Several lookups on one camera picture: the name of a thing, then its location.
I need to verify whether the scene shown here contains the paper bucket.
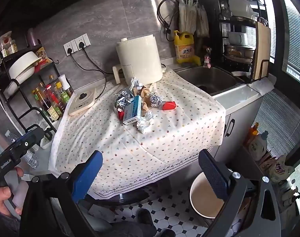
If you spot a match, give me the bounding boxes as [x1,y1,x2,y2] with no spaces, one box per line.
[189,169,234,219]

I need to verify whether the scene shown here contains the yellow detergent bottle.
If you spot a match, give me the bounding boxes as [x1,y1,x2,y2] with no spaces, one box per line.
[174,30,195,65]

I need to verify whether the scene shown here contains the black power cable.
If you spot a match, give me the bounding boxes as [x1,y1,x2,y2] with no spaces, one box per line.
[78,43,107,99]
[67,48,114,76]

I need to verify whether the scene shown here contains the small pink bottle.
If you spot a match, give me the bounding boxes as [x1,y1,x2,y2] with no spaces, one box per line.
[203,47,213,68]

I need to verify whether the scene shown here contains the brown paper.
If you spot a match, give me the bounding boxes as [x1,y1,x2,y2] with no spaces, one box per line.
[142,97,153,113]
[138,86,152,98]

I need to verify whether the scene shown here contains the red carton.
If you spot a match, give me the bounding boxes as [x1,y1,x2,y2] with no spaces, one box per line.
[161,101,177,111]

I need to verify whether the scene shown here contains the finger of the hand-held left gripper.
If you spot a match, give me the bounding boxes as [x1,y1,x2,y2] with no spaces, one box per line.
[10,124,53,154]

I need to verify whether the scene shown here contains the window blinds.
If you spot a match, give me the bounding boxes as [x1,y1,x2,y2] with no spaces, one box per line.
[282,0,300,78]

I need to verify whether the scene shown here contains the steel kitchen sink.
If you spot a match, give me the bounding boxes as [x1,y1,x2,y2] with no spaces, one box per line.
[175,65,239,95]

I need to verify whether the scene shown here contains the white wall socket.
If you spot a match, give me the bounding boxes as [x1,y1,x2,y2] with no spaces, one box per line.
[75,33,91,51]
[64,40,79,55]

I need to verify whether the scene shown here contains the dark round table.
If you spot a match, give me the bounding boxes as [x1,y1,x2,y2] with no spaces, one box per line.
[84,175,172,206]

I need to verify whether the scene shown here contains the crumpled silver foil sheet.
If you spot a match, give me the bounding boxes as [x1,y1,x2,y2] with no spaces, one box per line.
[129,77,146,96]

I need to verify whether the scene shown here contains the printed plastic bag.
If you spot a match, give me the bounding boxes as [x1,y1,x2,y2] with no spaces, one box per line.
[260,154,295,185]

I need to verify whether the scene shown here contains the white plastic tray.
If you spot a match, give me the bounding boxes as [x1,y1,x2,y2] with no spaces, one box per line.
[40,133,55,150]

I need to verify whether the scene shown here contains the clear plastic water bottle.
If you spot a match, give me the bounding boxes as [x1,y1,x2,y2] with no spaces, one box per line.
[4,130,40,170]

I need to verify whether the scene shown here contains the black dish rack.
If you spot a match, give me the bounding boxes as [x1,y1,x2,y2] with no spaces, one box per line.
[214,0,272,84]

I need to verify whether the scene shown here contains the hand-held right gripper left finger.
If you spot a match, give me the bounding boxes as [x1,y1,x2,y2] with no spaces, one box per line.
[19,150,103,237]

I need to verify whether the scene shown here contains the clear spice jars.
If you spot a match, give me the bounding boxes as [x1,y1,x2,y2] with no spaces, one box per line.
[0,31,19,58]

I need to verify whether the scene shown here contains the person's left hand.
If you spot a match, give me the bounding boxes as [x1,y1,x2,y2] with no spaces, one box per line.
[0,167,24,215]

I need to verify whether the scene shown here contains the shiny silver snack wrapper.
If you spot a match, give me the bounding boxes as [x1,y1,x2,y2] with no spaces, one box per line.
[113,89,135,113]

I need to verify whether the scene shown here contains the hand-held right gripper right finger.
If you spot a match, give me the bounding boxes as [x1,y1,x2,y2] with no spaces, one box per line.
[198,149,282,237]

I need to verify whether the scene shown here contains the white plate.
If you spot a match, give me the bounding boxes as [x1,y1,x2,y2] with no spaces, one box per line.
[13,67,36,84]

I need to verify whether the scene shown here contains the steel steamer pot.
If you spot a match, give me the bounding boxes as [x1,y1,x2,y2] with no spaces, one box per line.
[224,44,254,65]

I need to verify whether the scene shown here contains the person's leg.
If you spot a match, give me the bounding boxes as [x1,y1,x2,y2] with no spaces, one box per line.
[108,209,158,237]

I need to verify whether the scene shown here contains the white ceramic pot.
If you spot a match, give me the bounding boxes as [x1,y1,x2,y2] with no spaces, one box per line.
[228,32,248,45]

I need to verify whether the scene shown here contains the cream electric heating base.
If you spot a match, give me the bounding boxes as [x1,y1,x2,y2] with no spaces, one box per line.
[68,88,102,116]

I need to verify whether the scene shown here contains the floral white tablecloth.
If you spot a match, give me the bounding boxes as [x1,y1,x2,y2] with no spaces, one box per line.
[48,69,226,199]

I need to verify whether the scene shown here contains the small foil ball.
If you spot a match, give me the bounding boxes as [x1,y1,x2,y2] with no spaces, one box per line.
[149,93,163,107]

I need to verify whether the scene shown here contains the person's left forearm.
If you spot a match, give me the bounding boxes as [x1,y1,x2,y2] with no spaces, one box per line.
[0,206,21,237]

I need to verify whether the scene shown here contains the white cleaner bottle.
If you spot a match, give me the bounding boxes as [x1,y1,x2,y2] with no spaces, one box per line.
[248,131,269,161]

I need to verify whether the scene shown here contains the white rag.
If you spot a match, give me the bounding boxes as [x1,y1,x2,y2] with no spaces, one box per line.
[232,71,274,96]

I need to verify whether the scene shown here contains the black spice rack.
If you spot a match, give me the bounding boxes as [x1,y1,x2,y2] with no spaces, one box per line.
[0,49,61,140]

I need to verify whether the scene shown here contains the blue white medicine box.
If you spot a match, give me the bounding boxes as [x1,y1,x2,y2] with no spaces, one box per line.
[122,95,143,125]

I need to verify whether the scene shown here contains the cream air fryer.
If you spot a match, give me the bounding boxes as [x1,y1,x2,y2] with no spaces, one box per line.
[112,38,166,86]

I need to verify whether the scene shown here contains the printed snack packet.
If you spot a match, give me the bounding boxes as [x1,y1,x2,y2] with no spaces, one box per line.
[34,47,53,66]

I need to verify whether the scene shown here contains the hanging black looped cable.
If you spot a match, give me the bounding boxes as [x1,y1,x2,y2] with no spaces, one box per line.
[157,0,178,41]

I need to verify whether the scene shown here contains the crumpled white foil wrapper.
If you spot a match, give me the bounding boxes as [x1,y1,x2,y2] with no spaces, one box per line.
[136,111,158,134]

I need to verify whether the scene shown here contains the white plastic container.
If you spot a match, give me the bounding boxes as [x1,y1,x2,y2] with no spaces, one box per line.
[228,0,254,18]

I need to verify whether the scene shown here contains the white kitchen cabinet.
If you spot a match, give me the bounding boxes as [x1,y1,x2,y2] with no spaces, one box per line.
[212,84,264,160]

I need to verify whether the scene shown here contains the dark overhead cabinet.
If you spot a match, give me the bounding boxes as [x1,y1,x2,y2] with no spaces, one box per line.
[0,0,171,34]

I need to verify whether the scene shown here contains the white bowl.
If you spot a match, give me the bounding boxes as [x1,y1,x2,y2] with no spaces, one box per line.
[9,51,42,79]

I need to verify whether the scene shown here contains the row of condiment bottles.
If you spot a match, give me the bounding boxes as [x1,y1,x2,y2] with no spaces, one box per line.
[32,74,74,122]

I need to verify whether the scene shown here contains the wooden cutting board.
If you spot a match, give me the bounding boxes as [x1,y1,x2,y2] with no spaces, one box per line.
[252,21,271,81]

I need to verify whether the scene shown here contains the hanging clear plastic bag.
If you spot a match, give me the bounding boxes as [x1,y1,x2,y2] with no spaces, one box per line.
[178,0,198,34]
[196,4,210,39]

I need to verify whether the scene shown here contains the orange bottle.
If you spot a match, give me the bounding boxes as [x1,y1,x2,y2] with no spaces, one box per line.
[250,122,259,140]

